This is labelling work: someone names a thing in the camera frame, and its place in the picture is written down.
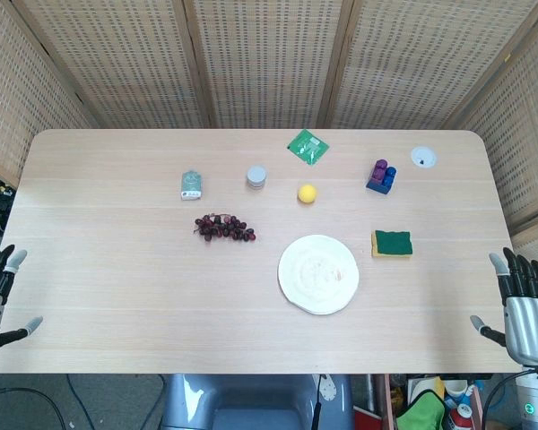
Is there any green yellow sponge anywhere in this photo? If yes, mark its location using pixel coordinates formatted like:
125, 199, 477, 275
370, 229, 414, 259

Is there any small green snack packet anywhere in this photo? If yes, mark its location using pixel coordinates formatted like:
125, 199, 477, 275
180, 169, 204, 201

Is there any dark red grape bunch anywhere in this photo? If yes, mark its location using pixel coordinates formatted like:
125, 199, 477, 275
193, 212, 257, 243

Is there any bamboo folding screen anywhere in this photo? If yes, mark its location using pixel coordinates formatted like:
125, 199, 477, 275
0, 0, 538, 288

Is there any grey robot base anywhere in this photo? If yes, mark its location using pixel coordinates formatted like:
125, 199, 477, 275
160, 374, 355, 430

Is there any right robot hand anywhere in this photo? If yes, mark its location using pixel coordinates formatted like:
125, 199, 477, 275
469, 246, 538, 367

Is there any green square sachet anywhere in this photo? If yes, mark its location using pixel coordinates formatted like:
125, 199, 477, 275
287, 128, 332, 167

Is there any purple and blue block stack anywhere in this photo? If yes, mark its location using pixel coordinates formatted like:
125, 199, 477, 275
365, 159, 398, 196

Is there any white round plate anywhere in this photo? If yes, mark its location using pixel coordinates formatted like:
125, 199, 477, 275
277, 234, 360, 315

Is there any red and white bottle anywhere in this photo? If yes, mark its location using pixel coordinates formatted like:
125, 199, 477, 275
447, 402, 473, 430

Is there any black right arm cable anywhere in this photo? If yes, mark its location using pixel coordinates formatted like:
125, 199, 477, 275
482, 369, 528, 430

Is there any yellow ball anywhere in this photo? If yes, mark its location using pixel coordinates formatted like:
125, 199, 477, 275
297, 184, 319, 206

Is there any black floor cable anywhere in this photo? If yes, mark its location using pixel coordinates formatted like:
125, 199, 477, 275
0, 374, 100, 430

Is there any grey round tin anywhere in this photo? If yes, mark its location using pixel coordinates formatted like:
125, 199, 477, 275
245, 165, 269, 190

